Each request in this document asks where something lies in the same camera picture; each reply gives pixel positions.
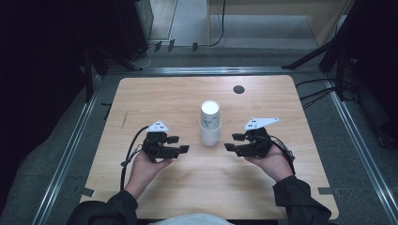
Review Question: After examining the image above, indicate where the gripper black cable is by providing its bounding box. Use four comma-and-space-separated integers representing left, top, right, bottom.
269, 134, 297, 176
119, 125, 150, 192

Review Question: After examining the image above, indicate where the dark curtain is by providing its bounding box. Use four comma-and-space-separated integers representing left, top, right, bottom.
341, 0, 398, 149
0, 0, 120, 214

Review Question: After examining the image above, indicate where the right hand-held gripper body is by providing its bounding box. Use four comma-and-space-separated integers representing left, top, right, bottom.
234, 116, 281, 158

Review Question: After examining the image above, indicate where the person's left hand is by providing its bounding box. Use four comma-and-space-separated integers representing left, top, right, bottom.
124, 150, 174, 201

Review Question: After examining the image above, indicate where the black tripod stand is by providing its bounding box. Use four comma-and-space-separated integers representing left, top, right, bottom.
281, 0, 364, 103

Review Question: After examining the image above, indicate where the white floor cable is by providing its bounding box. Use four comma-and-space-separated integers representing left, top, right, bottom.
130, 43, 158, 69

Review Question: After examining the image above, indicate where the black metal stand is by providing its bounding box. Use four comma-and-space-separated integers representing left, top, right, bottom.
82, 45, 144, 103

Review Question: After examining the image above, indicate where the black computer tower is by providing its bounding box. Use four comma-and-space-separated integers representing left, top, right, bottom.
114, 0, 155, 62

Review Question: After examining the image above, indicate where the stack of white paper cups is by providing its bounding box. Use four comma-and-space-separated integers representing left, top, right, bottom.
199, 99, 222, 147

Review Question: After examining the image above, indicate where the metal floor rail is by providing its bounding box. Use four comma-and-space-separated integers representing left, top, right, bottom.
106, 66, 320, 77
323, 74, 398, 225
31, 73, 106, 225

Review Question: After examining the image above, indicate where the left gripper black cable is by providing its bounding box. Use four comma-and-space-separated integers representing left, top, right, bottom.
119, 125, 150, 192

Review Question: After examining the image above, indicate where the grey tape strip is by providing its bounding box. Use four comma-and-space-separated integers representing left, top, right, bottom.
74, 186, 96, 198
317, 187, 341, 197

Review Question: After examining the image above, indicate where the person's right hand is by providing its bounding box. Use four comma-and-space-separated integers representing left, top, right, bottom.
245, 144, 296, 184

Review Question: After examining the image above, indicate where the person's grey clothing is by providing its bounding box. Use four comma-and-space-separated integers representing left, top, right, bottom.
149, 213, 235, 225

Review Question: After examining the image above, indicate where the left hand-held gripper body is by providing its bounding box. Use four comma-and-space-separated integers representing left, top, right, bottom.
142, 120, 176, 164

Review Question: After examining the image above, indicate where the black hanging cable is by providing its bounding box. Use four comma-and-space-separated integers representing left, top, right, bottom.
208, 0, 227, 48

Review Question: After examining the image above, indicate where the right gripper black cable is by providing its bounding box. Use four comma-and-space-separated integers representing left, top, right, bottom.
269, 134, 297, 176

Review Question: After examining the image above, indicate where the black floor cable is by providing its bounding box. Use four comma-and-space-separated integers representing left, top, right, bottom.
298, 87, 336, 101
301, 92, 333, 110
295, 77, 336, 89

